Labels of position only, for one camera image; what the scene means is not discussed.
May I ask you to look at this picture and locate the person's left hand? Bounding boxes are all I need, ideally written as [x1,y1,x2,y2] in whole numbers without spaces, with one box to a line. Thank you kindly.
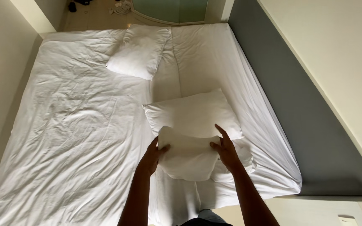
[137,136,171,176]

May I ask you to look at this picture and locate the person's right hand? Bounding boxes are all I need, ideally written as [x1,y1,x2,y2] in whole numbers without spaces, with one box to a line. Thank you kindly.
[209,124,244,174]

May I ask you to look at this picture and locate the small white pillow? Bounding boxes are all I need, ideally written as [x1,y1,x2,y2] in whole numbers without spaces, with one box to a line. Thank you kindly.
[157,126,222,182]

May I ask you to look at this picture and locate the large white pillow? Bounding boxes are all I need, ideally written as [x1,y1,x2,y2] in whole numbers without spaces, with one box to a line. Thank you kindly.
[142,89,244,141]

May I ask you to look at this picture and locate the white bed with fitted sheet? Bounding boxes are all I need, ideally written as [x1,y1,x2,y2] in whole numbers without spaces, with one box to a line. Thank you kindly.
[150,23,303,226]

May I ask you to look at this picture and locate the person's legs in jeans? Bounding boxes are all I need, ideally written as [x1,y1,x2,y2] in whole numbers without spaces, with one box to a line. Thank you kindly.
[181,209,233,226]

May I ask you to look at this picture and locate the white duvet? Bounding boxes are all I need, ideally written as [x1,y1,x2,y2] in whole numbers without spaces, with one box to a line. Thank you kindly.
[0,30,181,226]

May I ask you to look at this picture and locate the square white pillow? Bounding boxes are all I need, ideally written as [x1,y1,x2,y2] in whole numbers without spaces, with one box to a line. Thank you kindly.
[106,24,172,81]

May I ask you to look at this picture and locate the crumpled white cloth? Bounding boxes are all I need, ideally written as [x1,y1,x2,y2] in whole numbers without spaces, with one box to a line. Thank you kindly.
[109,0,133,15]

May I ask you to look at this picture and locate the black shoes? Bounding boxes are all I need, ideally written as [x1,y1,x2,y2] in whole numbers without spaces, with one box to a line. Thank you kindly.
[68,0,93,13]

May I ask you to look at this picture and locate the white wall switch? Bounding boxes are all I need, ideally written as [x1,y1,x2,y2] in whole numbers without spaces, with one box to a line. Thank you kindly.
[338,215,359,226]

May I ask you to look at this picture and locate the glass door with white frame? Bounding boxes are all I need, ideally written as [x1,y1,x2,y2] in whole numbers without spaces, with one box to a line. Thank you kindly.
[131,0,229,26]

